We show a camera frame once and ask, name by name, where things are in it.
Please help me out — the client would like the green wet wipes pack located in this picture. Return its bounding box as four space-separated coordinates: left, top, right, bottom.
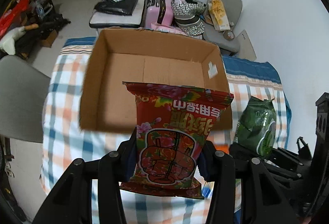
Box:
234 96 277 159

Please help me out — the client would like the red floral wet wipes pack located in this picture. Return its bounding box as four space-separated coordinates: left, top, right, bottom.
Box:
120 82 234 200

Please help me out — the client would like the plaid checkered bed sheet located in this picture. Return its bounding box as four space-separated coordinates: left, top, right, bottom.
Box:
40 36 292 223

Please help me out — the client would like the grey office chair back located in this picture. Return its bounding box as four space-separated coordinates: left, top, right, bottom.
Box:
0 55 50 143

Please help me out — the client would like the round tape roll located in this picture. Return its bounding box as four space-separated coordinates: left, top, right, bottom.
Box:
223 30 235 41

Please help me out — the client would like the brown cardboard box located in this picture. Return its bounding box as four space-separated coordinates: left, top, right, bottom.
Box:
79 28 229 133

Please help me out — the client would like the white goose plush toy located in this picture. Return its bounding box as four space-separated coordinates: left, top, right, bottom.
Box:
0 24 39 55

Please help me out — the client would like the yellow paper bag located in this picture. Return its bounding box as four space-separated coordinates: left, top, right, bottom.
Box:
208 0 230 32

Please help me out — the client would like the grey fabric chair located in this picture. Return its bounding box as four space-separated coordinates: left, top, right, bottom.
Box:
203 0 243 55

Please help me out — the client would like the red plastic bag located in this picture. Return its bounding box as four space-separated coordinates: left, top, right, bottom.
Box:
0 0 30 38

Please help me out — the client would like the floral pillow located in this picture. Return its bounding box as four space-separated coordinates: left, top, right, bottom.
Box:
151 22 203 40

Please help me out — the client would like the black white patterned bag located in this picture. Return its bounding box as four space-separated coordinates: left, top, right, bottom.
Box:
171 0 206 36

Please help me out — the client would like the pink suitcase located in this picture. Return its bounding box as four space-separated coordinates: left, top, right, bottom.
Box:
145 0 173 29

